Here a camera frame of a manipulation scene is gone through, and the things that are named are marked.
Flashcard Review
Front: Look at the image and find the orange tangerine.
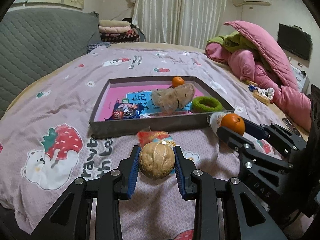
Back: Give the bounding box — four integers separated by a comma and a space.
220, 113, 245, 135
171, 76, 185, 88

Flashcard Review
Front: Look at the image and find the brown walnut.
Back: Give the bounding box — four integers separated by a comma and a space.
139, 142, 175, 180

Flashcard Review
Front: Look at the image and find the blue red surprise egg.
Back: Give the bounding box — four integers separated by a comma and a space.
136, 131, 176, 150

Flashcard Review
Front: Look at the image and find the white red surprise egg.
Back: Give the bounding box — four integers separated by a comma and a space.
207, 112, 227, 136

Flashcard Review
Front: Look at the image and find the snack packets pile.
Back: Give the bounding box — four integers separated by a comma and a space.
244, 80, 274, 105

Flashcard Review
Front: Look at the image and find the pink quilted blanket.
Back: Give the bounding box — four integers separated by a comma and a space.
205, 21, 311, 131

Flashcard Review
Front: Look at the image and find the green fuzzy hair scrunchie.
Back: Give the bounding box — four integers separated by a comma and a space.
190, 96, 223, 113

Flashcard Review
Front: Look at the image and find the pink strawberry print bedspread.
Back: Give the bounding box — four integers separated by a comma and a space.
1, 44, 282, 239

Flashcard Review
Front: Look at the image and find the beige mesh bath pouf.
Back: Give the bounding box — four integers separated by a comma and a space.
151, 83, 196, 114

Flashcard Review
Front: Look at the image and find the orange tangerine in tray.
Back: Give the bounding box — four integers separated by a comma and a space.
171, 76, 185, 88

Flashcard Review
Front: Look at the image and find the green garment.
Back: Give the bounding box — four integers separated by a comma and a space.
207, 31, 258, 53

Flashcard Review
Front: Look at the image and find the blue book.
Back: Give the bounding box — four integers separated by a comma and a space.
121, 90, 191, 116

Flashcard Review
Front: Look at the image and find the blue cookie snack packet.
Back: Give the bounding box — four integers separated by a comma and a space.
105, 102, 143, 121

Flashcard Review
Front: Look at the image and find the grey shallow cardboard tray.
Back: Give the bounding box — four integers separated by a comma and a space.
88, 75, 235, 139

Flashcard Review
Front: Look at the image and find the white striped curtain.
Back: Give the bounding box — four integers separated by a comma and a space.
132, 0, 227, 49

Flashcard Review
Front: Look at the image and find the stack of folded blankets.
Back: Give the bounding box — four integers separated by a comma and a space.
98, 20, 141, 43

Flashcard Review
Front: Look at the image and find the grey quilted headboard cover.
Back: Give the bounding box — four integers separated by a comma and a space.
1, 8, 100, 115

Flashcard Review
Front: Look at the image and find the black wall television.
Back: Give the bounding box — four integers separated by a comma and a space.
277, 23, 312, 61

